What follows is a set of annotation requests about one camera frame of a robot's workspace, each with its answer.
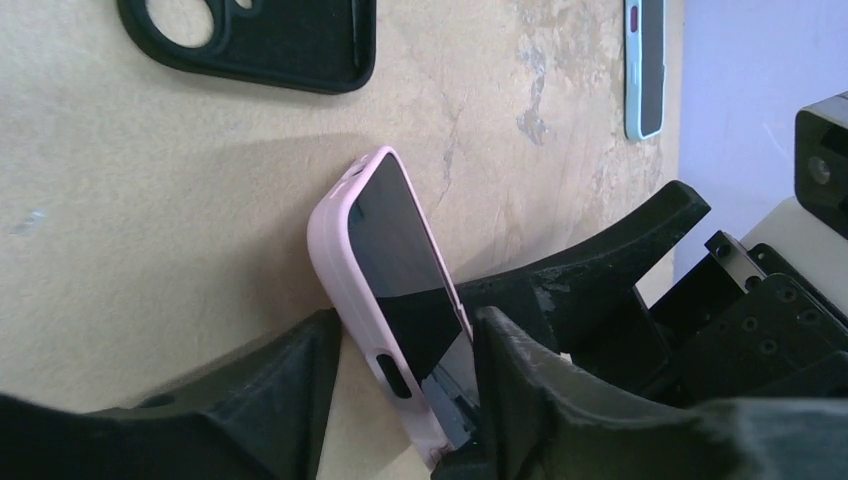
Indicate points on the black phone case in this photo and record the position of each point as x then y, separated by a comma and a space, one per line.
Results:
324, 47

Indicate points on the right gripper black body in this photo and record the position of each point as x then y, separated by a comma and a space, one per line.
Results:
742, 323

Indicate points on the phone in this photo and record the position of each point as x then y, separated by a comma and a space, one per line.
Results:
645, 67
377, 259

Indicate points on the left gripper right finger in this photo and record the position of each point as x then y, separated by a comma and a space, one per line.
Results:
545, 418

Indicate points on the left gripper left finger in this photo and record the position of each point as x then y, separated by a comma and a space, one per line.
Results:
261, 416

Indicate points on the phone in blue case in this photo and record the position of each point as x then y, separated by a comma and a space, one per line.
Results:
645, 67

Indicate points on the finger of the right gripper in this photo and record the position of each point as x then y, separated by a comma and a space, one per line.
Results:
560, 299

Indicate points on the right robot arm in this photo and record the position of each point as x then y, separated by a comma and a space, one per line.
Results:
810, 229

